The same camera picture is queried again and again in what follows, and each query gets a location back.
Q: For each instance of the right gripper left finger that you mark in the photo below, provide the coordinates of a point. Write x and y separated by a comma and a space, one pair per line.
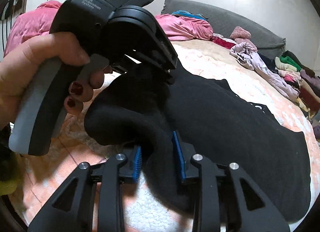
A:
91, 193

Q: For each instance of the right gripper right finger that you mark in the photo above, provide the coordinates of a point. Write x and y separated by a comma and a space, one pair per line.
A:
224, 194

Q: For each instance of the black IKISS sweater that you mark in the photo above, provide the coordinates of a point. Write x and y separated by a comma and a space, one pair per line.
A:
139, 108

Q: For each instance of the white bag of clothes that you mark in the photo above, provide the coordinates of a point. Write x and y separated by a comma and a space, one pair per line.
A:
316, 129

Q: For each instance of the stack of folded clothes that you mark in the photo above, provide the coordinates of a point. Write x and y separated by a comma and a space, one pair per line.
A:
306, 98

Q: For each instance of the person left hand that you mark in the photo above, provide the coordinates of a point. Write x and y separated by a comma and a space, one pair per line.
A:
20, 65

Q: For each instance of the peach white plaid blanket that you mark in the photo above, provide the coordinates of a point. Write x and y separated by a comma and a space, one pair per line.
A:
43, 175

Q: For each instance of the pink quilted duvet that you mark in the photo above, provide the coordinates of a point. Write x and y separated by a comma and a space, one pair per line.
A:
37, 22

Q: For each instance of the blue cloth at headboard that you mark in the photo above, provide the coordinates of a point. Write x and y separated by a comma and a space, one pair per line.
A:
188, 14

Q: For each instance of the green fleece sleeve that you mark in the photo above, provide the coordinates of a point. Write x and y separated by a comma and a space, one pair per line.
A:
9, 186

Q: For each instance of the beige fleece bed sheet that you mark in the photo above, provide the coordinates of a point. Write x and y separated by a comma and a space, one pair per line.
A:
212, 61

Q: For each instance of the red garment near pillow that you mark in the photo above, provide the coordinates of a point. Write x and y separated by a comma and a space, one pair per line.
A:
228, 44

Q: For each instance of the grey bed headboard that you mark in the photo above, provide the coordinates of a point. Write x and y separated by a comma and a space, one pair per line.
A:
224, 21

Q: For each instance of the pink fluffy knit item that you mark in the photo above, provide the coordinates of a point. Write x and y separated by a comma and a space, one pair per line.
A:
240, 35

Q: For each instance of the lilac crumpled garment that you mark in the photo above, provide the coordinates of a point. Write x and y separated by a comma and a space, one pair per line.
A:
248, 58

